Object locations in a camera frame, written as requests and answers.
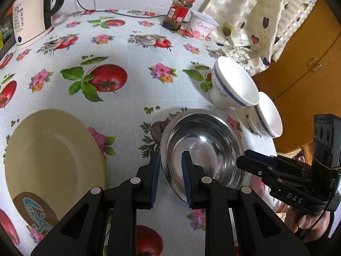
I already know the white blue-striped bowl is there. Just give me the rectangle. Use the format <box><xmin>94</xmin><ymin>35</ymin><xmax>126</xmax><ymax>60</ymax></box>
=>
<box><xmin>209</xmin><ymin>56</ymin><xmax>259</xmax><ymax>110</ymax></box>
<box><xmin>247</xmin><ymin>91</ymin><xmax>283</xmax><ymax>139</ymax></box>

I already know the stainless steel bowl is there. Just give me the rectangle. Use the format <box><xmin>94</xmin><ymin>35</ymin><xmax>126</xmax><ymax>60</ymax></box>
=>
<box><xmin>160</xmin><ymin>109</ymin><xmax>244</xmax><ymax>202</ymax></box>

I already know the tan plate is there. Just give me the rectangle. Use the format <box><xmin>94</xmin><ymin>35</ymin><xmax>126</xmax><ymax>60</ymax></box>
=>
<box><xmin>5</xmin><ymin>109</ymin><xmax>106</xmax><ymax>235</ymax></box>

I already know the person's right hand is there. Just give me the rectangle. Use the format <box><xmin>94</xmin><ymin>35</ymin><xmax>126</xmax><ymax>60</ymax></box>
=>
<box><xmin>284</xmin><ymin>206</ymin><xmax>331</xmax><ymax>240</ymax></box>

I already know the wooden cabinet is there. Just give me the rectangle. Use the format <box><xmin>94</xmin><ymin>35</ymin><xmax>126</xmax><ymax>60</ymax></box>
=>
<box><xmin>253</xmin><ymin>0</ymin><xmax>340</xmax><ymax>153</ymax></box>

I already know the fruit-pattern tablecloth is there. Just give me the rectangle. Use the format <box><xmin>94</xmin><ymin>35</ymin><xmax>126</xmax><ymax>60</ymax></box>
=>
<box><xmin>0</xmin><ymin>8</ymin><xmax>279</xmax><ymax>256</ymax></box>

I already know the cream heart-pattern curtain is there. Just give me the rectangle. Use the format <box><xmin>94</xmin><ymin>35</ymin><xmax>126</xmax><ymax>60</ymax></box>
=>
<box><xmin>204</xmin><ymin>0</ymin><xmax>317</xmax><ymax>76</ymax></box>

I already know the white yogurt tub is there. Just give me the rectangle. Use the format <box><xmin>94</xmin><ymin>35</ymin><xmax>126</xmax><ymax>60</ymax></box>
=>
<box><xmin>186</xmin><ymin>10</ymin><xmax>219</xmax><ymax>40</ymax></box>

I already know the red-lidded sauce jar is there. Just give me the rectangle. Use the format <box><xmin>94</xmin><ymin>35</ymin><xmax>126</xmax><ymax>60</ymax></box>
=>
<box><xmin>162</xmin><ymin>0</ymin><xmax>195</xmax><ymax>31</ymax></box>

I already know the white electric kettle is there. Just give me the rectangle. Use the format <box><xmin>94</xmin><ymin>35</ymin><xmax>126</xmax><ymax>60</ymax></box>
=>
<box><xmin>12</xmin><ymin>0</ymin><xmax>65</xmax><ymax>50</ymax></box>

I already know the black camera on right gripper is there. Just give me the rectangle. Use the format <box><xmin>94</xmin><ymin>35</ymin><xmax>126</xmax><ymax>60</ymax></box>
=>
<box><xmin>313</xmin><ymin>114</ymin><xmax>341</xmax><ymax>169</ymax></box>

